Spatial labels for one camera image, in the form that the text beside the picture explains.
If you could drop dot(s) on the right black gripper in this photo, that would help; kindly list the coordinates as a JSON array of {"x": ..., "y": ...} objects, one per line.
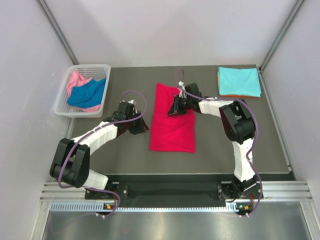
[{"x": 175, "y": 108}]

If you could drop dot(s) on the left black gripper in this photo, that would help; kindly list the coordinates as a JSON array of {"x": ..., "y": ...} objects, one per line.
[{"x": 141, "y": 127}]

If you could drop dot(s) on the red t shirt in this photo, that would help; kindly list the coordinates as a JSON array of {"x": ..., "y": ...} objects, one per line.
[{"x": 171, "y": 133}]

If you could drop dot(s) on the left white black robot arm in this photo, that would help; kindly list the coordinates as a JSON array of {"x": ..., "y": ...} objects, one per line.
[{"x": 71, "y": 162}]

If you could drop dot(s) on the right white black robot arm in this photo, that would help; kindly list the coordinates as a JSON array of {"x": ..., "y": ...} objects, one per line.
[{"x": 239, "y": 126}]

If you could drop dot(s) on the folded orange t shirt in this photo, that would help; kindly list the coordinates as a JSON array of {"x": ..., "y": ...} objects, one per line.
[{"x": 235, "y": 96}]

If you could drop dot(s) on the white perforated plastic basket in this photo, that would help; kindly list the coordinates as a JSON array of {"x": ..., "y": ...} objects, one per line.
[{"x": 95, "y": 71}]

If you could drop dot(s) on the folded light blue t shirt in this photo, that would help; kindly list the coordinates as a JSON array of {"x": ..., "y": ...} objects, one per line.
[{"x": 238, "y": 82}]

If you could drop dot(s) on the pink t shirt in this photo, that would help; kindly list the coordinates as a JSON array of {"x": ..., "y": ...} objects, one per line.
[{"x": 77, "y": 80}]

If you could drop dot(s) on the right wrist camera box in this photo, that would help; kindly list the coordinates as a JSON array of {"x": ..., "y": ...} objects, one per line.
[{"x": 182, "y": 91}]

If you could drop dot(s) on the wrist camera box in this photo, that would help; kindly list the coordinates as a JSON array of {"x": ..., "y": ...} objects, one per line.
[
  {"x": 132, "y": 103},
  {"x": 182, "y": 91}
]

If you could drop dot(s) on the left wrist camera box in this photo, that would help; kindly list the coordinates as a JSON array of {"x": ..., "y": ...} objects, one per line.
[{"x": 132, "y": 103}]

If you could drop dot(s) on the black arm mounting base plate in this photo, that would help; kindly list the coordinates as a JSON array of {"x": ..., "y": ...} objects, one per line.
[{"x": 179, "y": 193}]

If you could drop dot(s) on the left aluminium frame post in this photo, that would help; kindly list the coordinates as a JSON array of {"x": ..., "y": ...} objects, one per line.
[{"x": 44, "y": 7}]

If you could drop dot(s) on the aluminium frame post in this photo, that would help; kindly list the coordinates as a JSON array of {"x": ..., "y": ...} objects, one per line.
[
  {"x": 44, "y": 7},
  {"x": 298, "y": 4}
]

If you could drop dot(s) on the white slotted cable duct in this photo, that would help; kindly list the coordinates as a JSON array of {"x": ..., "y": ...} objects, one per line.
[{"x": 105, "y": 207}]

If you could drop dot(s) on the right aluminium frame post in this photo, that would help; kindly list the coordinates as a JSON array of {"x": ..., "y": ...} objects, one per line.
[{"x": 298, "y": 4}]

